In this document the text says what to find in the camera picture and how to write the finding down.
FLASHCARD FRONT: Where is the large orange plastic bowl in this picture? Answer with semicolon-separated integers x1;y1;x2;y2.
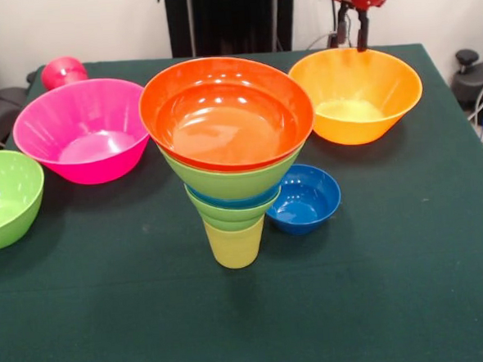
286;42;427;150

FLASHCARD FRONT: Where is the red-orange plastic bowl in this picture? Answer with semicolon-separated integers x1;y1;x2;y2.
136;50;320;178

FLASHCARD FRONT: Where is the large green plastic bowl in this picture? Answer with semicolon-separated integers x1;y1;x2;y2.
156;135;308;205
0;147;50;251

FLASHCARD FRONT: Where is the light blue plastic bowl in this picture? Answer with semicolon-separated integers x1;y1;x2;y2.
186;178;283;213

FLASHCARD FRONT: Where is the small green plastic bowl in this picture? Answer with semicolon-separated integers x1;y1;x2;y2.
183;180;285;235

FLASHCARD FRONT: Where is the yellow plastic cup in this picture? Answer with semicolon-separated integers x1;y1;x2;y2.
202;214;269;271

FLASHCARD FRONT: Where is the dark blue plastic bowl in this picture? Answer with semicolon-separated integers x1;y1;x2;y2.
263;161;345;237

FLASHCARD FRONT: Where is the large pink plastic bowl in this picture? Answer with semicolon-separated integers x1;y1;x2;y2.
9;75;155;190

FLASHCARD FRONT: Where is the red plastic cup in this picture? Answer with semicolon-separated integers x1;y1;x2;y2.
38;54;91;93

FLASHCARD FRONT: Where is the dark green tablecloth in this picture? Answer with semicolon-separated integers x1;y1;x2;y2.
0;37;483;362

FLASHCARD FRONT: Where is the light blue cable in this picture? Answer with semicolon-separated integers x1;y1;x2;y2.
464;74;483;146

